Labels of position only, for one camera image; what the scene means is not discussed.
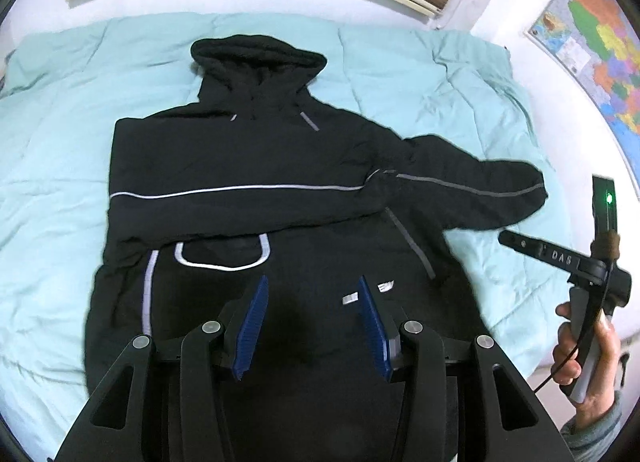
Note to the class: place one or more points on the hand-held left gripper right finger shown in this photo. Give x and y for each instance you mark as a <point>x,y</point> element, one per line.
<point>372,327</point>

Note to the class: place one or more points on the person's right forearm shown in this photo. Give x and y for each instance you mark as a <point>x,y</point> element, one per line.
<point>595,442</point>

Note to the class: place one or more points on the light green quilted blanket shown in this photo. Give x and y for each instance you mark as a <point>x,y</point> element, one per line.
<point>75,116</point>

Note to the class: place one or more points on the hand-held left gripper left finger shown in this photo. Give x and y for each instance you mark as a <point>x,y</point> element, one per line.
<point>252,322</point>

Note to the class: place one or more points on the person's right hand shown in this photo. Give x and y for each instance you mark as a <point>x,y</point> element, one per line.
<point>607,367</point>

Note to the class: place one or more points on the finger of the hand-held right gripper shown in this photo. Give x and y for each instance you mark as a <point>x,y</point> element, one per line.
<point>540,249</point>

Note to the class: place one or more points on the white bed sheet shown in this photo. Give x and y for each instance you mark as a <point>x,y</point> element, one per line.
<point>150,6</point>

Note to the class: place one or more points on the colourful wall map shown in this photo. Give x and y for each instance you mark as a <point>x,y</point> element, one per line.
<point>600,41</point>

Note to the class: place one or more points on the black hooded jacket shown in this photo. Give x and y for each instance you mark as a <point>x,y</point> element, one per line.
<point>280,151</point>

